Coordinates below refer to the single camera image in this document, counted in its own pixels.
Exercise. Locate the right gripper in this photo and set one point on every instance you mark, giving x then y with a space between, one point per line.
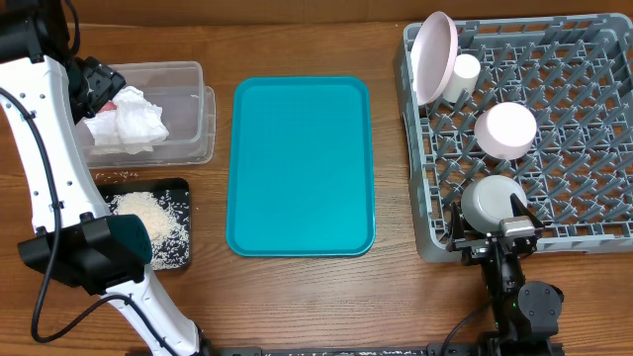
474 247

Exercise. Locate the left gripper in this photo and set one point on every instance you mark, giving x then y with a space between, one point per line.
104 83

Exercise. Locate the grey bowl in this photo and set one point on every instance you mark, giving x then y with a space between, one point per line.
486 202

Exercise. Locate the red foil wrapper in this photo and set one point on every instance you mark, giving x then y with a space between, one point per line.
109 106

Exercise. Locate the white napkin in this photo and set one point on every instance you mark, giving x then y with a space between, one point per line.
113 135
137 120

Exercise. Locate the grey dishwasher rack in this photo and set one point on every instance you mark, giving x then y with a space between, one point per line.
574 73

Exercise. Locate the white paper cup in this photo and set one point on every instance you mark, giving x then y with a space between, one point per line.
464 77

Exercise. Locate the large white plate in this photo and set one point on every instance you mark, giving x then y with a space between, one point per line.
433 56

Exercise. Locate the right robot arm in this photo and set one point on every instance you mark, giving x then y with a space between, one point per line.
526 313

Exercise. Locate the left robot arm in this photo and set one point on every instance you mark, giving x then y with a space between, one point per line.
46 89

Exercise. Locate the clear plastic waste bin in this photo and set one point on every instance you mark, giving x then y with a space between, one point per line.
188 113

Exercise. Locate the scattered rice grains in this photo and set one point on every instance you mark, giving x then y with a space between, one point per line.
113 177

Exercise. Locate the black plastic tray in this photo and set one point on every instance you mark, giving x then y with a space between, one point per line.
180 185

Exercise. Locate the pile of white rice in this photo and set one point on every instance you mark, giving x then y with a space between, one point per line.
167 223

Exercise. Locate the teal serving tray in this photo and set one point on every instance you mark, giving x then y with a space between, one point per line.
301 169

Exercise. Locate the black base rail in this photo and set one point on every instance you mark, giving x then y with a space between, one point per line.
431 349

